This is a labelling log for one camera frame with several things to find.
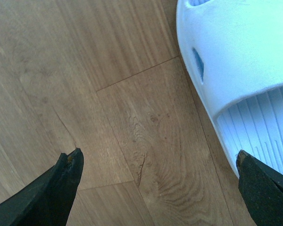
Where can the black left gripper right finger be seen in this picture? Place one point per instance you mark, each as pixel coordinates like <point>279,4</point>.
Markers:
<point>261,188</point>

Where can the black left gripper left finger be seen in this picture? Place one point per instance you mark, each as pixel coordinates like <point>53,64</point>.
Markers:
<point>47,201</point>

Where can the light blue slide sandal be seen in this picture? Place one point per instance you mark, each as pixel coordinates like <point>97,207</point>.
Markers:
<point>233,52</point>

